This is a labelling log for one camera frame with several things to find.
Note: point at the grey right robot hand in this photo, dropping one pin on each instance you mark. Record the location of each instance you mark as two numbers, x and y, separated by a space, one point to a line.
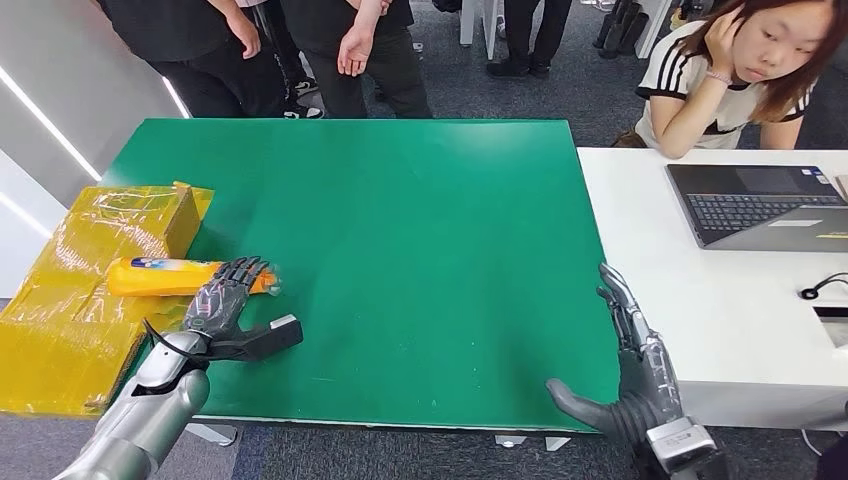
646 391

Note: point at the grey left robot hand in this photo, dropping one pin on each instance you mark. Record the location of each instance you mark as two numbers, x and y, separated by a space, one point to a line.
218 305

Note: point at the orange plastic bottle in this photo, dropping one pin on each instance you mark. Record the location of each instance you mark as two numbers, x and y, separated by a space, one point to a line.
159 278

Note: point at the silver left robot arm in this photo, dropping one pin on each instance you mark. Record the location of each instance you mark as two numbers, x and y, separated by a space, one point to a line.
152 411

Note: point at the white desk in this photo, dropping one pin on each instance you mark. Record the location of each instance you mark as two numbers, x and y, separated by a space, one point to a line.
729 331

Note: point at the yellow taped cardboard box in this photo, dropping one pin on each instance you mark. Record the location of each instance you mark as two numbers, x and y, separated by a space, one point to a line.
66 344

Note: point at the green table mat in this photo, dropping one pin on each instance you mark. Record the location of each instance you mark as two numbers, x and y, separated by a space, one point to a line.
397 265

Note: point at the grey device on desk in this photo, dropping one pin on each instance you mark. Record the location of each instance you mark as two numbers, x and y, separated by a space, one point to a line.
836 328

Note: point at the dark grey laptop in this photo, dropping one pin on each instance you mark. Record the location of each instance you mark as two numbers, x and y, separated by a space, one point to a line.
755 208

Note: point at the standing person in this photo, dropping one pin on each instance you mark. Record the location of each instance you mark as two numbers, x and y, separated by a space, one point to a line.
530 40
391 73
199 60

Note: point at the seated person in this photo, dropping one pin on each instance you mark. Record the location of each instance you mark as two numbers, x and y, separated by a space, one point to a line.
689 79

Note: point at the black equipment legs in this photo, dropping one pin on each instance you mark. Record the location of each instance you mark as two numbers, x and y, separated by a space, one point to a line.
623 26

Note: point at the white table legs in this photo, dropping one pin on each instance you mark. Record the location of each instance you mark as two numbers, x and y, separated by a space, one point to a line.
477 23

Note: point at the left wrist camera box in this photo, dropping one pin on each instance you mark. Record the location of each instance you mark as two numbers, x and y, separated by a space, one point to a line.
265 341

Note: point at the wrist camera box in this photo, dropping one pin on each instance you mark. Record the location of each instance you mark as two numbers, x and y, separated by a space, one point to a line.
682 444
265 341

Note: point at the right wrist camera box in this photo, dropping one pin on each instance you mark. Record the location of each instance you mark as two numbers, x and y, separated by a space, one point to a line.
682 444

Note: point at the white table foot bracket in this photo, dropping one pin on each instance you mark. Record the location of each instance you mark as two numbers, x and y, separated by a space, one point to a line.
510 440
556 442

